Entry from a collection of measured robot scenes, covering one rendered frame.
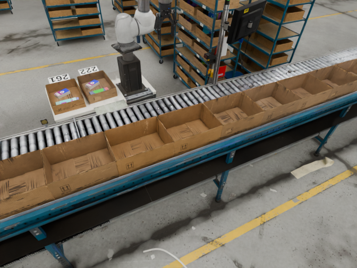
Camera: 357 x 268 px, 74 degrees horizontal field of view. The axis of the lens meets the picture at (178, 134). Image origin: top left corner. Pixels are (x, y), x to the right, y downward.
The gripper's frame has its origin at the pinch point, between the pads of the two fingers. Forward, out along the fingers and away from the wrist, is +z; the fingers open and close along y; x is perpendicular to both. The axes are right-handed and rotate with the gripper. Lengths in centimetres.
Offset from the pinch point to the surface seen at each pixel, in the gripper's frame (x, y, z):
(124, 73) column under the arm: -57, 10, 53
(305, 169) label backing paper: 91, -129, 155
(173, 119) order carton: 21, 10, 56
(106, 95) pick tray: -60, 31, 73
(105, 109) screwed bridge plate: -45, 39, 76
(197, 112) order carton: 26, -12, 58
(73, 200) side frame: 41, 97, 60
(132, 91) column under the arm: -56, 5, 75
